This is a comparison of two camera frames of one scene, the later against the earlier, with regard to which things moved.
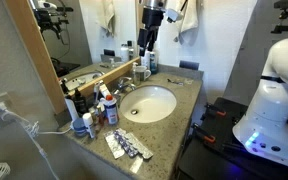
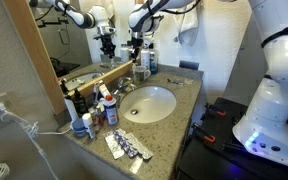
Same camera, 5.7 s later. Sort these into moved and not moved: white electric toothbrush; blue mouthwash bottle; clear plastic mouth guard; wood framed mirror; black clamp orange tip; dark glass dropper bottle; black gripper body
Moved: black gripper body
Not moved: clear plastic mouth guard; blue mouthwash bottle; black clamp orange tip; white electric toothbrush; wood framed mirror; dark glass dropper bottle
